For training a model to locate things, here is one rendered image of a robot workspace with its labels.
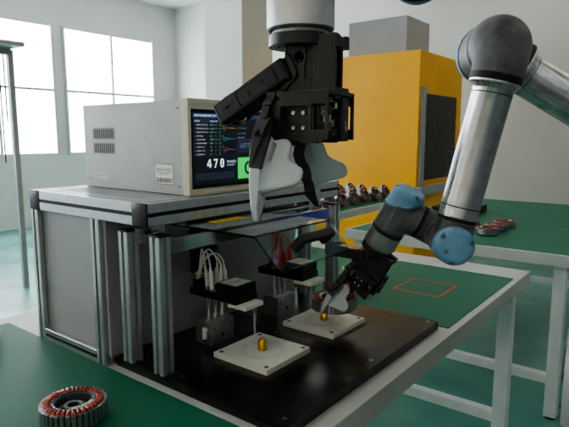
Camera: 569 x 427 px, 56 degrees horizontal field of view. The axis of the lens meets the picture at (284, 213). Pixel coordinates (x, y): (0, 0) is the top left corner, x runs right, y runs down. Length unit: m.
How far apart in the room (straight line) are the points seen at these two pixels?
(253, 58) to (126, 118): 4.08
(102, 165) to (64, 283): 0.30
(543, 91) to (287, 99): 0.75
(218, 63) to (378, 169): 1.87
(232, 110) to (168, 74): 8.74
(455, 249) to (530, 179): 5.31
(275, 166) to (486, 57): 0.60
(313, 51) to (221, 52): 4.81
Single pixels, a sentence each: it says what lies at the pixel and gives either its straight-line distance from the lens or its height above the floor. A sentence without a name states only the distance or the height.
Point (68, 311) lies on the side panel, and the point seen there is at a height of 0.84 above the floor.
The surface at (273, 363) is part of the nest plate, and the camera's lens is 1.13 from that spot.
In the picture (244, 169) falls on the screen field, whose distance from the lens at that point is 1.26.
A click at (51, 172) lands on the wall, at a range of 8.11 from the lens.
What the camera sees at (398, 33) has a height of 2.15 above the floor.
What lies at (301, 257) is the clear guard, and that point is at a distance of 0.99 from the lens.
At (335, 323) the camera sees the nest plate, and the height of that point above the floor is 0.78.
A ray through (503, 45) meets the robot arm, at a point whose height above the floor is 1.40.
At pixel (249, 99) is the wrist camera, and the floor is 1.28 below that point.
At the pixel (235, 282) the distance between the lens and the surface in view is 1.20.
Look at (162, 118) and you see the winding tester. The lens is 1.20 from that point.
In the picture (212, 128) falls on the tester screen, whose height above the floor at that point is 1.26.
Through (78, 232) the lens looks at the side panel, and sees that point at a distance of 1.27.
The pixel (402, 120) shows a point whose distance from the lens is 4.78.
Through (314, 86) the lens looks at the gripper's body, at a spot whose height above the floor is 1.29.
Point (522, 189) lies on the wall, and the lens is 6.37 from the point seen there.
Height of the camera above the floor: 1.24
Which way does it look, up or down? 8 degrees down
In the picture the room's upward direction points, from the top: straight up
